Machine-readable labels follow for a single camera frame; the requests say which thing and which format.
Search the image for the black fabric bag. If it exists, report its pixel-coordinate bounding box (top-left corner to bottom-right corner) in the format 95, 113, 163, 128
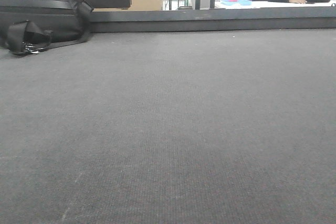
1, 0, 93, 55

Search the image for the black bag shoulder strap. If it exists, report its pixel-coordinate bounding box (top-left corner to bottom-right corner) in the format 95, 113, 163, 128
7, 0, 95, 56

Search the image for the black conveyor side rail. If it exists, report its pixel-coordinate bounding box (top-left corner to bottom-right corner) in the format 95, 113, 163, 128
90, 4, 335, 33

